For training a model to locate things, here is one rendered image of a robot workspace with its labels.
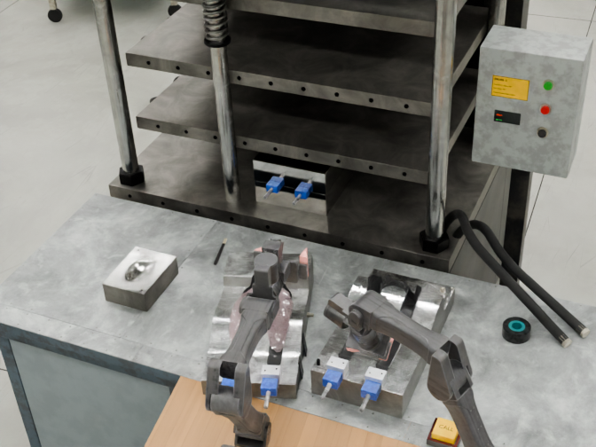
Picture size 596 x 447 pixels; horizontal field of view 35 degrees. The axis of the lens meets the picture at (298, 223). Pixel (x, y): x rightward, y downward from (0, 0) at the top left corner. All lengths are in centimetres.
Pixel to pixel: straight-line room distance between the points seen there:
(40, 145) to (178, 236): 238
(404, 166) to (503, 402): 87
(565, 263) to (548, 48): 173
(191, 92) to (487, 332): 146
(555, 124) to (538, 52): 23
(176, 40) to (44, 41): 338
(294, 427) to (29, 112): 367
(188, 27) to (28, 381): 135
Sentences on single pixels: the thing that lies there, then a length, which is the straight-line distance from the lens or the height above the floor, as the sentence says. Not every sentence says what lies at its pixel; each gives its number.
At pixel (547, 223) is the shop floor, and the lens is 467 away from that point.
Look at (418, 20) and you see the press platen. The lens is 287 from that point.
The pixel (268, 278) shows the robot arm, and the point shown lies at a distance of 227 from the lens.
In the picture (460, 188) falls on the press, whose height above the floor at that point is 78.
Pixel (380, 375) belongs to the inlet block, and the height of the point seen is 92.
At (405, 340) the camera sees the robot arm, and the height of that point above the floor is 122.
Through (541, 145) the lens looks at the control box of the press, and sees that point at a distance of 299.
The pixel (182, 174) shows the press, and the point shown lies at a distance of 359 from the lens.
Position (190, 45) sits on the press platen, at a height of 129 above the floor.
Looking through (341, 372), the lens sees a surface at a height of 90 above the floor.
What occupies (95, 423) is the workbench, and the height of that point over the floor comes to 38.
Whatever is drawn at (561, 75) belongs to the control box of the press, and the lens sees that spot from 287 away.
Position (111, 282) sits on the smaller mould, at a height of 87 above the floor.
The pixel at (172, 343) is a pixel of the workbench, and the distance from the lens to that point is 284.
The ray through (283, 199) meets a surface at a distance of 334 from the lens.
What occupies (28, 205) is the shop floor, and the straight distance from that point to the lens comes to 502.
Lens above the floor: 272
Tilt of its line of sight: 36 degrees down
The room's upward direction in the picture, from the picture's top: 3 degrees counter-clockwise
